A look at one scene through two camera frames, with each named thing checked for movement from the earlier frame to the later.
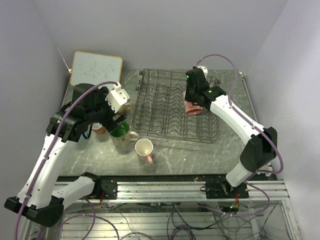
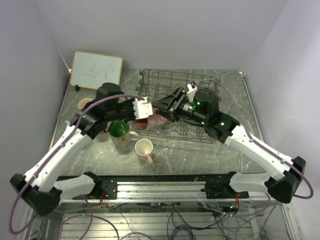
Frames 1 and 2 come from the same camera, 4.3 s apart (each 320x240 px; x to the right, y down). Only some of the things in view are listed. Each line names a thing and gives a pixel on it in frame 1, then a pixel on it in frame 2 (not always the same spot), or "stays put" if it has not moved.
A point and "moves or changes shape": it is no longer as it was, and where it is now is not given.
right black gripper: (187, 97) → (165, 104)
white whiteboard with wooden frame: (94, 68) stays put
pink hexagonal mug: (144, 149) stays put
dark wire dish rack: (159, 110) stays put
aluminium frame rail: (154, 192) stays put
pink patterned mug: (190, 109) moves or changes shape
